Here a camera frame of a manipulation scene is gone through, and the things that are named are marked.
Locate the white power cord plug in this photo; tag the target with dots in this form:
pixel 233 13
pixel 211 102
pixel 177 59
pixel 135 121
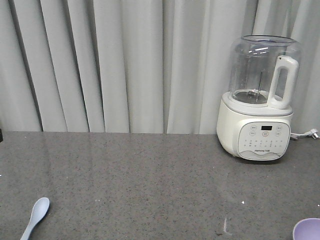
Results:
pixel 312 133

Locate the white ceramic spoon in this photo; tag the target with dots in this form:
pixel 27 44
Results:
pixel 38 212

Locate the white blender base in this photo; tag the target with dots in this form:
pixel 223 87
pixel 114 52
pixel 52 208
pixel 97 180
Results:
pixel 253 132

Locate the clear blender jar white handle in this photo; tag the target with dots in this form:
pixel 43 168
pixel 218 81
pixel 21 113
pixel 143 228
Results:
pixel 265 70

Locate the grey white curtain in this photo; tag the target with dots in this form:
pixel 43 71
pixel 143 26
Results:
pixel 140 66

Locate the purple plastic bowl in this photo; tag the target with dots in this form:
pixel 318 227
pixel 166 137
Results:
pixel 307 229

